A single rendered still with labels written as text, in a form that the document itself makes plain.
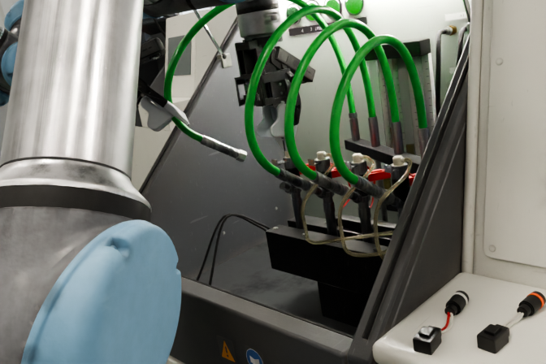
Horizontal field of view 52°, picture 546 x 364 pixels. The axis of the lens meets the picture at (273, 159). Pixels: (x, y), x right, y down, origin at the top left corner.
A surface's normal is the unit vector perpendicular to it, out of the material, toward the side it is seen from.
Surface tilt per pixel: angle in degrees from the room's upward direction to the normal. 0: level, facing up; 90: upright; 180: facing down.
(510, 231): 76
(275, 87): 90
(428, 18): 90
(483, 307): 0
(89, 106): 68
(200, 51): 90
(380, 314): 43
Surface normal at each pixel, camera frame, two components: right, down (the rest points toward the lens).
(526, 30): -0.73, 0.04
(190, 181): 0.69, 0.06
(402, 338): -0.16, -0.96
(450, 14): -0.71, 0.27
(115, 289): 0.96, 0.02
